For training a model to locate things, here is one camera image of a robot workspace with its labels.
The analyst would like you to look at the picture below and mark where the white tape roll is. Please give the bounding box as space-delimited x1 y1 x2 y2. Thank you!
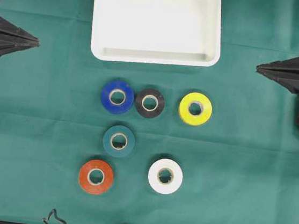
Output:
148 158 183 194

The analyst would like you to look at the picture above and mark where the black tape roll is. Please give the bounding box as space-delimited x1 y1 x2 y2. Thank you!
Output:
134 88 165 119

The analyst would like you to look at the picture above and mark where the yellow tape roll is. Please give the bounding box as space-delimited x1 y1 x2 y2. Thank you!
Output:
178 92 213 126

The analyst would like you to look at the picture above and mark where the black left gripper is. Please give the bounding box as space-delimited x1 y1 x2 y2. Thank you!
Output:
0 17 39 57

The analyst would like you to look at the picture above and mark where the blue tape roll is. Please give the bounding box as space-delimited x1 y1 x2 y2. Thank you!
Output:
100 80 135 114

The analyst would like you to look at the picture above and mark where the black bent wire clip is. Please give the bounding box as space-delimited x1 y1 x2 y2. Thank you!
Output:
41 207 69 224

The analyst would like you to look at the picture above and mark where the orange red tape roll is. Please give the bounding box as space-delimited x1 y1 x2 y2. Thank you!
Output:
78 160 114 195

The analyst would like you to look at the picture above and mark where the white plastic tray case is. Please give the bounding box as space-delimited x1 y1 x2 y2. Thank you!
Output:
90 0 222 67

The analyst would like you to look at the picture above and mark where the teal green tape roll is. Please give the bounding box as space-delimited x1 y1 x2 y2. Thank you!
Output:
103 125 135 158

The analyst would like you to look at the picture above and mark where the green table cloth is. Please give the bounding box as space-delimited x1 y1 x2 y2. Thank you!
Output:
0 0 299 224

